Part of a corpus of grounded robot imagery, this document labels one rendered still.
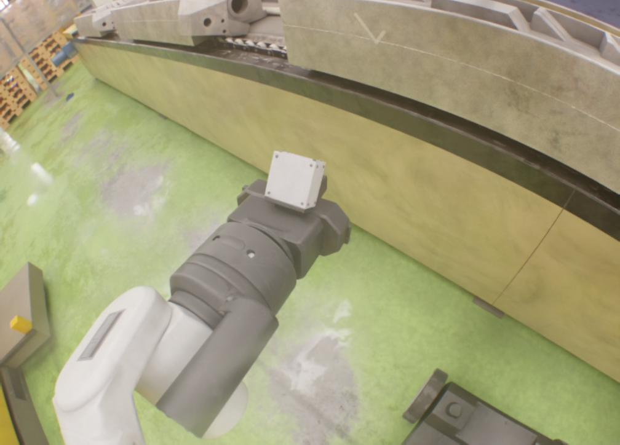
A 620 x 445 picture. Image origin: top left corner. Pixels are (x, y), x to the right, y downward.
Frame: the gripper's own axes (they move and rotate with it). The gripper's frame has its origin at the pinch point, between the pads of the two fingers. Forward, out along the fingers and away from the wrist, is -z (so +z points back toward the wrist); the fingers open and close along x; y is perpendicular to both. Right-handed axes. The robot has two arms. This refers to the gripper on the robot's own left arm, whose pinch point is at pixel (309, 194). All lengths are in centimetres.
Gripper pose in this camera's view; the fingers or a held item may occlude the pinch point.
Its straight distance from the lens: 36.8
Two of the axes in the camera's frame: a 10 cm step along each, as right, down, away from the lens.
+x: 8.9, 3.0, -3.4
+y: 0.0, -7.6, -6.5
